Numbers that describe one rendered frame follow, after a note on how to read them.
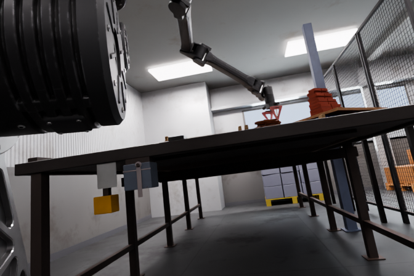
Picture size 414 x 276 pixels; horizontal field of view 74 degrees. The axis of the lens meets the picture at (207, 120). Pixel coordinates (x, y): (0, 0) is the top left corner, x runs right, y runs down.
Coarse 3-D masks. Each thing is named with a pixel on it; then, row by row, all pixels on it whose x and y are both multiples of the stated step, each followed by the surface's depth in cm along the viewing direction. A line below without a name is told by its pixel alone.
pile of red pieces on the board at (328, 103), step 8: (320, 88) 213; (312, 96) 212; (320, 96) 212; (328, 96) 215; (312, 104) 212; (320, 104) 205; (328, 104) 208; (336, 104) 212; (312, 112) 211; (320, 112) 204
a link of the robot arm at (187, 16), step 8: (176, 0) 107; (176, 8) 110; (184, 8) 108; (176, 16) 115; (184, 16) 116; (184, 24) 123; (184, 32) 129; (184, 40) 136; (192, 40) 140; (184, 48) 142; (192, 48) 149; (200, 48) 145; (192, 56) 145; (200, 56) 144
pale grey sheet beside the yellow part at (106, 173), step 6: (114, 162) 133; (102, 168) 134; (108, 168) 133; (114, 168) 133; (102, 174) 133; (108, 174) 133; (114, 174) 132; (102, 180) 133; (108, 180) 132; (114, 180) 132; (102, 186) 132; (108, 186) 132; (114, 186) 131
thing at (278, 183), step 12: (276, 168) 578; (288, 168) 573; (300, 168) 569; (312, 168) 565; (264, 180) 578; (276, 180) 574; (288, 180) 569; (300, 180) 577; (312, 180) 561; (264, 192) 638; (276, 192) 569; (288, 192) 565; (312, 192) 556
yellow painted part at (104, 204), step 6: (108, 192) 132; (96, 198) 129; (102, 198) 128; (108, 198) 128; (114, 198) 131; (96, 204) 128; (102, 204) 128; (108, 204) 127; (114, 204) 130; (96, 210) 128; (102, 210) 127; (108, 210) 127; (114, 210) 129
